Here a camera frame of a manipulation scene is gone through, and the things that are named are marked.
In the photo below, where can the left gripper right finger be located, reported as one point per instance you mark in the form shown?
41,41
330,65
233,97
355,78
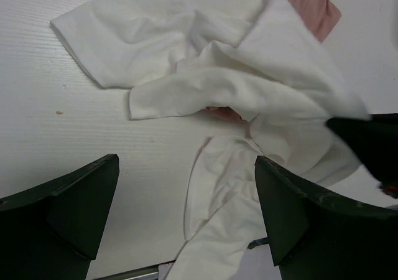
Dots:
315,233

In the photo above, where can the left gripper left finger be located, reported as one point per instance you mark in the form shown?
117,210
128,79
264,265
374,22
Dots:
54,230

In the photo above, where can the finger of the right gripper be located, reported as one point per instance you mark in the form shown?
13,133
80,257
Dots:
373,141

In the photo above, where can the pink printed t shirt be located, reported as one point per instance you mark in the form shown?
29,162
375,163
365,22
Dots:
319,16

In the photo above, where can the white t shirt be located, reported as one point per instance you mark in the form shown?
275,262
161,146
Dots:
181,57

